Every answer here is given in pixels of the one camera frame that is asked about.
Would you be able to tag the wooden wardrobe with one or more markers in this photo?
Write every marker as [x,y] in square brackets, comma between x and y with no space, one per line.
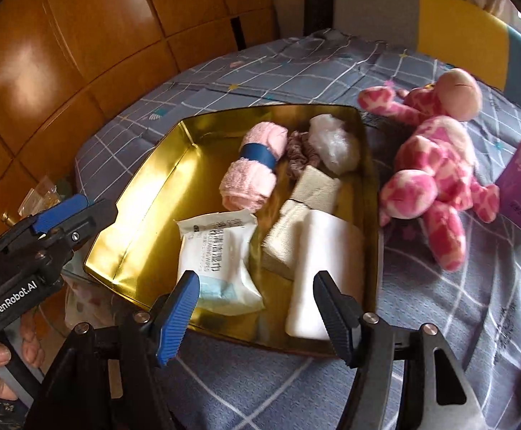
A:
[86,53]

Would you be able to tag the pink spotted plush giraffe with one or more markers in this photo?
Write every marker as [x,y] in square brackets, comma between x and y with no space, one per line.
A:
[435,170]

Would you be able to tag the floral floor mat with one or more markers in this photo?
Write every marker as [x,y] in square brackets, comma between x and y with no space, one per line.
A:
[86,304]

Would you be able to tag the beige cloth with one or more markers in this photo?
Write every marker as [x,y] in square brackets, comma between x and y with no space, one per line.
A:
[287,233]

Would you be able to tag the grey yellow blue headboard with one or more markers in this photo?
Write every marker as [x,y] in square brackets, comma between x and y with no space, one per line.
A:
[457,31]

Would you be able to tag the white cloth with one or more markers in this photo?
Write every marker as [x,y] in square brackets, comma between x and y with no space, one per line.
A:
[323,268]

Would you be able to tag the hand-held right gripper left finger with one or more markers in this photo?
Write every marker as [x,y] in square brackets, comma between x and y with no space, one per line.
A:
[177,322]

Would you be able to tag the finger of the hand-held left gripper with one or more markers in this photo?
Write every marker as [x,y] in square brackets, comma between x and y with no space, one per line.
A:
[59,212]
[90,224]

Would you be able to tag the white wet wipes packet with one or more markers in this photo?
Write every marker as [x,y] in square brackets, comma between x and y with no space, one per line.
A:
[218,260]

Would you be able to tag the clear pastry container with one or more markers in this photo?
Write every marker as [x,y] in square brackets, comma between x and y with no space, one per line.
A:
[39,199]

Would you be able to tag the brown hair scrunchie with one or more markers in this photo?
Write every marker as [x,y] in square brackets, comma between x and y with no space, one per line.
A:
[301,156]

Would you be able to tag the gold tin box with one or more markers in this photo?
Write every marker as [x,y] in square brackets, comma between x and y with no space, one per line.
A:
[162,201]

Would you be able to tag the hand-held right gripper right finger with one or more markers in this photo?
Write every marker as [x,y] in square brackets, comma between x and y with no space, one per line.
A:
[339,322]

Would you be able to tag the pink towel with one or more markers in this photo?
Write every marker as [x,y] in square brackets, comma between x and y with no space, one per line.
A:
[254,165]

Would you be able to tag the white plastic bag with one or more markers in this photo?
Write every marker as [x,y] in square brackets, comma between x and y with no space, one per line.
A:
[334,143]

